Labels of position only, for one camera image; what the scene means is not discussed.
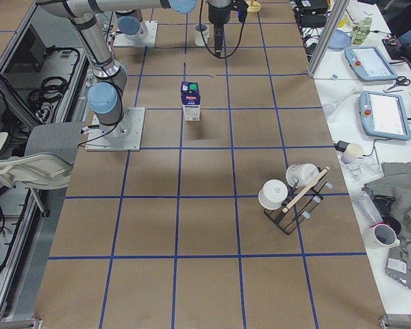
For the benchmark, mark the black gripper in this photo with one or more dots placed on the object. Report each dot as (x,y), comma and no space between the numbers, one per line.
(216,15)

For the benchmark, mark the grey white mug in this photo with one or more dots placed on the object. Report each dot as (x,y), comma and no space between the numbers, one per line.
(201,34)

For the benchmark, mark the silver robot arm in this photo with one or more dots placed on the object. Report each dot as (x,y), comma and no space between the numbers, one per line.
(105,97)
(135,16)

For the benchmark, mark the blue white milk carton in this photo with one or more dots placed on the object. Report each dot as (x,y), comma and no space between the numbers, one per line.
(191,99)

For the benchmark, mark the cream paper cup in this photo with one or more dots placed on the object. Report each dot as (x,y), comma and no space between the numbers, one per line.
(352,153)

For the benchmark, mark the wooden mug tree stand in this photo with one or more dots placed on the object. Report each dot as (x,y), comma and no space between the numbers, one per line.
(253,6)

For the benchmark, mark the light bulb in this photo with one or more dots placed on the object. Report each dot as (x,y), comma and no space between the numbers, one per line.
(330,108)

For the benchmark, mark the green bottle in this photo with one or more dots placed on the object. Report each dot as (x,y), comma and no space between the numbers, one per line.
(361,31)

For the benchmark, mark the far blue teach pendant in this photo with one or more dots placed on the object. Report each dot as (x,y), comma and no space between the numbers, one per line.
(369,64)

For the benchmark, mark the blue teach pendant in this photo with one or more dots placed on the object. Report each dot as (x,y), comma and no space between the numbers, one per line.
(383,115)
(369,64)

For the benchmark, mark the white mug on rack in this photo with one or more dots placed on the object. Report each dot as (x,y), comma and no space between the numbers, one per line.
(272,194)
(300,175)

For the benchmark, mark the near blue teach pendant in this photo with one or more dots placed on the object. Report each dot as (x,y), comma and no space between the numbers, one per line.
(383,115)

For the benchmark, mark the black scissors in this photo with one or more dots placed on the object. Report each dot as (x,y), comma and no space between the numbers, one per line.
(400,81)

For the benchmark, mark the grey office chair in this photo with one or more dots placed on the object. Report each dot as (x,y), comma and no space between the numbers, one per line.
(48,159)

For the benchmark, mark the grey cloth pile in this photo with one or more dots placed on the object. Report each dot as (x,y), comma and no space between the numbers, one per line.
(396,184)

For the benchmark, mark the white mug red rim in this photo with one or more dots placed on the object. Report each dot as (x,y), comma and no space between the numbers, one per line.
(380,235)

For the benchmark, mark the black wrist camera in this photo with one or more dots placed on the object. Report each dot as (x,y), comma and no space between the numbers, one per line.
(240,6)

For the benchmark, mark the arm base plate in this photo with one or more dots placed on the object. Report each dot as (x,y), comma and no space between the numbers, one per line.
(126,136)
(142,34)

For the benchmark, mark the aluminium frame post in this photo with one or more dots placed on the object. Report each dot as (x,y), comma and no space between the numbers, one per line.
(330,27)

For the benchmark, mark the black wire mug rack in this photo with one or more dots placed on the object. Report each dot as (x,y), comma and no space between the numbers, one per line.
(299,204)

